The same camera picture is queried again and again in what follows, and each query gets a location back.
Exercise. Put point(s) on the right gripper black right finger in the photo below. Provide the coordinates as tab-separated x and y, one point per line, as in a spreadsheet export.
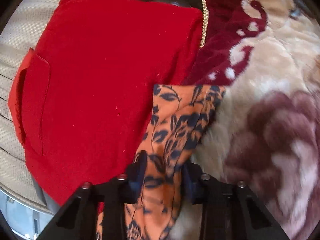
228	211

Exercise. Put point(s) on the silver refrigerator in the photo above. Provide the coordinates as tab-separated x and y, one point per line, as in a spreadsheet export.
25	221

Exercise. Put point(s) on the floral plush sofa blanket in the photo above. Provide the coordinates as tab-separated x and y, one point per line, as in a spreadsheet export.
266	131

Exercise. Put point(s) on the beige dotted curtain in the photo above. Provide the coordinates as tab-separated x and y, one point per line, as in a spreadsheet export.
58	141

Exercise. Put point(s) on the orange black floral blouse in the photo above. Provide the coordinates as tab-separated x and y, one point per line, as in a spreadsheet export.
157	128

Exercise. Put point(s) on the large red cushion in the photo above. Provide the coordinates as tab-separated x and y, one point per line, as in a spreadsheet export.
151	43

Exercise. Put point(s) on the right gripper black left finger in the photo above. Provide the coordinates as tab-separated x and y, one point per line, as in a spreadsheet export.
78	218

